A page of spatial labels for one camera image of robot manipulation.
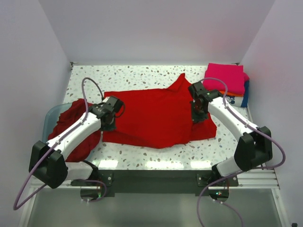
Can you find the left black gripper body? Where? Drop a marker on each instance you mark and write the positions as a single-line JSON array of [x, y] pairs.
[[111, 126]]

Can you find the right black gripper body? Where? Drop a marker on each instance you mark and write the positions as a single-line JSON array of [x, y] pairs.
[[198, 115]]

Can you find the bright red t-shirt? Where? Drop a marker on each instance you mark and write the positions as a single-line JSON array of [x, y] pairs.
[[158, 118]]

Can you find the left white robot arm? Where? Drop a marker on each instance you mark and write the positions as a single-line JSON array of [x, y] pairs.
[[48, 161]]

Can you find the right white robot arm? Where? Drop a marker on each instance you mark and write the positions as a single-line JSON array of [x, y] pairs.
[[254, 147]]

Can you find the dark red t-shirt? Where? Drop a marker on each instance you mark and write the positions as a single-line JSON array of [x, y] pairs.
[[77, 132]]

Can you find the folded orange t-shirt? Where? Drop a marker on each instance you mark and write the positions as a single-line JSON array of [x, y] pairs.
[[234, 94]]

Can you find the folded white printed t-shirt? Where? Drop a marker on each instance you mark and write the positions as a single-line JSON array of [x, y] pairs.
[[235, 100]]

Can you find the folded pink t-shirt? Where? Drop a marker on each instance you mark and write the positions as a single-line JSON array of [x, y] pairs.
[[232, 75]]

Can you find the folded blue t-shirt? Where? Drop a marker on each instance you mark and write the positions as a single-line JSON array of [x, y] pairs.
[[244, 103]]

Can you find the translucent blue plastic bin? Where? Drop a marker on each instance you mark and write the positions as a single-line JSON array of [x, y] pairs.
[[52, 118]]

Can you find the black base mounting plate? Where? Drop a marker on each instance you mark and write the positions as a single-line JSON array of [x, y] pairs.
[[145, 182]]

